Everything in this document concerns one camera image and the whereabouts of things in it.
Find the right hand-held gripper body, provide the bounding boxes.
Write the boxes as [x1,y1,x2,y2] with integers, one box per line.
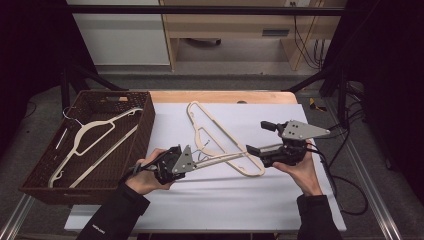
[261,119,331,168]

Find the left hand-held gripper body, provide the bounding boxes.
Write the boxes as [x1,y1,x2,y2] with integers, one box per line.
[154,145,197,185]

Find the beige plastic clothes hanger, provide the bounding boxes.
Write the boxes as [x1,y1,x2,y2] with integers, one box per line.
[48,106,144,190]
[191,143,284,171]
[186,100,267,178]

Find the brown woven plastic basket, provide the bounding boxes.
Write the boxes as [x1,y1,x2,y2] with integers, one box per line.
[18,89,157,207]

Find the person's left hand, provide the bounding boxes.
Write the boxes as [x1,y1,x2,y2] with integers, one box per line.
[125,148,173,195]

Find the person's right hand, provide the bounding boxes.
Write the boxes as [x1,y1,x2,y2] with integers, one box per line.
[272,143,324,197]

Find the white table mat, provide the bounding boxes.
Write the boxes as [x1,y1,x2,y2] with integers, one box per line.
[63,102,348,233]

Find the yellow and black tool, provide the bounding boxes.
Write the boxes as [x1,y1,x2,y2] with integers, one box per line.
[308,97,328,113]

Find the black metal stand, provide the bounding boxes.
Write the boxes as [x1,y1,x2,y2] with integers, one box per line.
[59,63,130,116]
[286,63,350,130]

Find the light wooden desk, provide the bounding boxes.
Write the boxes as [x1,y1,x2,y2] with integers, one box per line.
[159,0,348,72]

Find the black curtain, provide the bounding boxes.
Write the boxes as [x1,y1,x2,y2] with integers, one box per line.
[319,0,424,205]
[0,0,98,158]

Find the white cabinet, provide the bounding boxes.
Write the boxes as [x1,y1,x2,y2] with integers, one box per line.
[66,0,171,66]

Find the left hand-held gripper cable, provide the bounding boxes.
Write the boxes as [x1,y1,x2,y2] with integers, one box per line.
[119,159,159,185]

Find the hand-held gripper cable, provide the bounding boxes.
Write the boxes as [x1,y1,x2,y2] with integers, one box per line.
[308,144,370,216]
[119,159,159,185]

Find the black floor cables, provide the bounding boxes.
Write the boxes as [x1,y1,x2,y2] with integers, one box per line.
[312,81,366,141]

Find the hanging black cables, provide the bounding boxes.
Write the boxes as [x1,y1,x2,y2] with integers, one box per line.
[289,1,326,71]

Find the right hand-held gripper cable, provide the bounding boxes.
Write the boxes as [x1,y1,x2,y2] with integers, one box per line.
[308,144,370,216]

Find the aluminium rail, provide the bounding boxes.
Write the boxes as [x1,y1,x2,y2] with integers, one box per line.
[0,194,35,240]
[324,99,404,240]

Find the black horizontal frame bar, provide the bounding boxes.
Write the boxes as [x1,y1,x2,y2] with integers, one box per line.
[68,4,346,16]

